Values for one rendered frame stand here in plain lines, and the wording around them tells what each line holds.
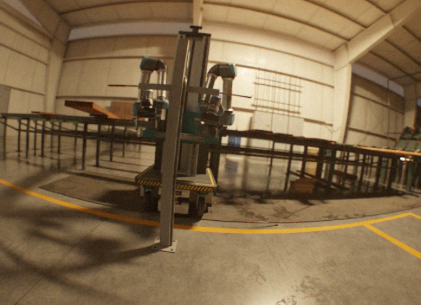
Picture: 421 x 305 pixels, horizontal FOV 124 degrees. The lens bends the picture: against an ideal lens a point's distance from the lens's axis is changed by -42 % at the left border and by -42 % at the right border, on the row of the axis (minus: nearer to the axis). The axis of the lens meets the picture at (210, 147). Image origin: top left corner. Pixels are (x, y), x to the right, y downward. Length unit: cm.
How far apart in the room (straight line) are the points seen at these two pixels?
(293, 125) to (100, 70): 971
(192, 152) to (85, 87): 941
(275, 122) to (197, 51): 702
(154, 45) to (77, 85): 461
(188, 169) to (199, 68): 98
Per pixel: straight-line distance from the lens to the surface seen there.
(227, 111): 163
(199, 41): 212
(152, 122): 171
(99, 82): 1040
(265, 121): 856
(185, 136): 164
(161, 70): 170
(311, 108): 1039
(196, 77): 197
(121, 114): 927
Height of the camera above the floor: 74
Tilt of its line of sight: 3 degrees down
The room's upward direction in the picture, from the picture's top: 6 degrees clockwise
